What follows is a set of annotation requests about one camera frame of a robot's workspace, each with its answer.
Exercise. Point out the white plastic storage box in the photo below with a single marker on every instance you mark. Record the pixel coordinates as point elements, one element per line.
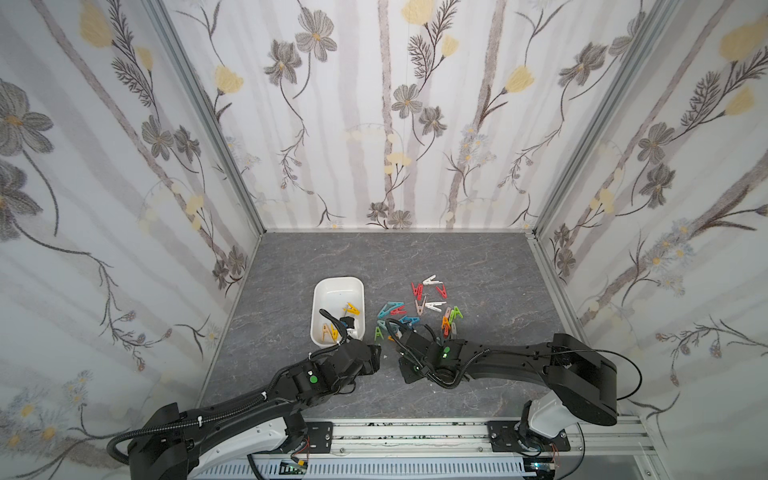
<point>332,295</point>

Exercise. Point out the white cable duct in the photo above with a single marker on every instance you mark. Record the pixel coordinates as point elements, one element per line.
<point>376,468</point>

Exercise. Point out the white clothespin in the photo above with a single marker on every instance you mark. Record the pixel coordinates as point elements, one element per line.
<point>431,281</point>
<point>435,305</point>

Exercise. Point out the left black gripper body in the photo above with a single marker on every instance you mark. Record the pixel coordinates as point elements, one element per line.
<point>346,335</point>

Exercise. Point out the green clothespin right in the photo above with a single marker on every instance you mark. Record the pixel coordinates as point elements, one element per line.
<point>455,313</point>

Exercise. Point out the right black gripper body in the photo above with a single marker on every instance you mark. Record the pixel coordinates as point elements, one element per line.
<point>405,339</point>

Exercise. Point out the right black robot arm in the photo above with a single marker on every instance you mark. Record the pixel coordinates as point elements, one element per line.
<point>582,382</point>

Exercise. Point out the beige brown clothespin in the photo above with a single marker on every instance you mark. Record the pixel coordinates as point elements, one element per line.
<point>420,305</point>

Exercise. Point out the red clothespin pair left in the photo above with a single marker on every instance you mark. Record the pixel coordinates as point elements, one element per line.
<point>417,291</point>

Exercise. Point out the tan clothespin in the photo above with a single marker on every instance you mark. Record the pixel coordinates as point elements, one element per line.
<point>329,334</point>

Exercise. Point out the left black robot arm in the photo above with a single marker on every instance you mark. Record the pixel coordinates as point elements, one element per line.
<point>176,444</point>

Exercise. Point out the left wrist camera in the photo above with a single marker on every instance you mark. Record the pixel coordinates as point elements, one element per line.
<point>355,327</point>

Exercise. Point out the white clothespin near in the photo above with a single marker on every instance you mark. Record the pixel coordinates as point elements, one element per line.
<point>435,305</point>

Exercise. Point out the yellow clothespin middle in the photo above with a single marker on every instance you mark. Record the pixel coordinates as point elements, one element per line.
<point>351,310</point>

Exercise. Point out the white clothespin far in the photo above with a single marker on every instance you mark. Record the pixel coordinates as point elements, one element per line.
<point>431,281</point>

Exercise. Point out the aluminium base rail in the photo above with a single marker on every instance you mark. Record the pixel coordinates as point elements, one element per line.
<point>624,451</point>

